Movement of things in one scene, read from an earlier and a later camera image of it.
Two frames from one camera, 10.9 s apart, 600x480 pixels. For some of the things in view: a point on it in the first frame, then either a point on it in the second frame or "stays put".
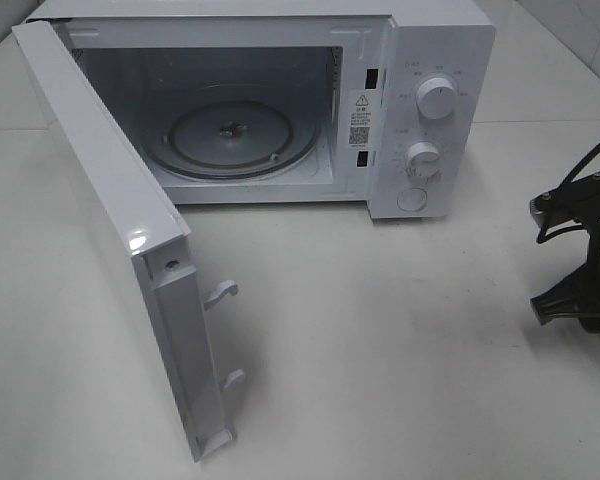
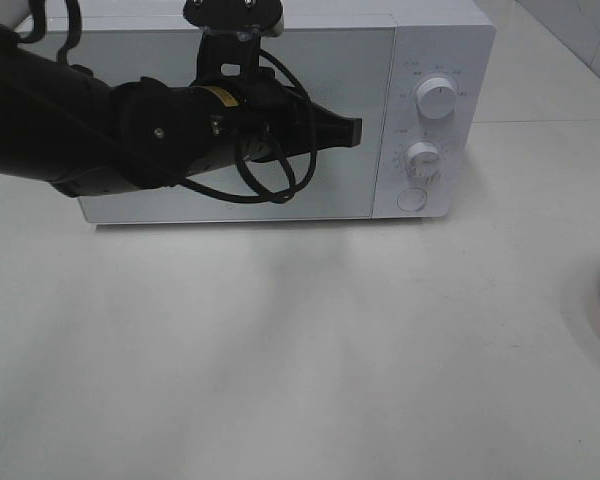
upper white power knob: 435,98 stays put
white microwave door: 144,214 → 348,67
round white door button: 411,199 stays put
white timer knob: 422,161 stays put
